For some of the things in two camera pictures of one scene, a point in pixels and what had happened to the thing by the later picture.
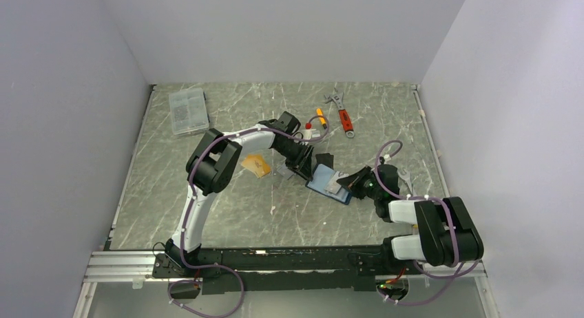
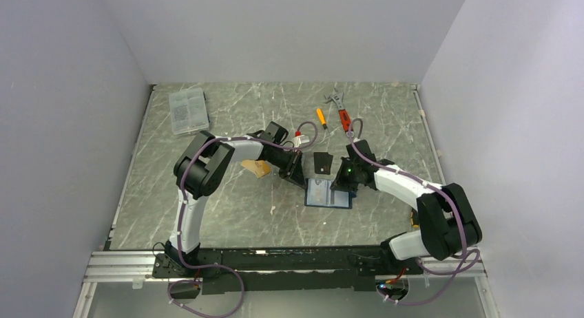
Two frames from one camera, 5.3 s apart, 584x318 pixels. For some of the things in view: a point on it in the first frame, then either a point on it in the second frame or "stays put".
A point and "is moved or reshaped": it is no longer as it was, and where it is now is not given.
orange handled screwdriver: x=322 y=120 stays put
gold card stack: x=256 y=163 stays put
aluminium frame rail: x=122 y=266 stays put
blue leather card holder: x=321 y=176 is moved or reshaped
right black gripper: x=352 y=182 -> x=339 y=183
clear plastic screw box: x=189 y=111 stays put
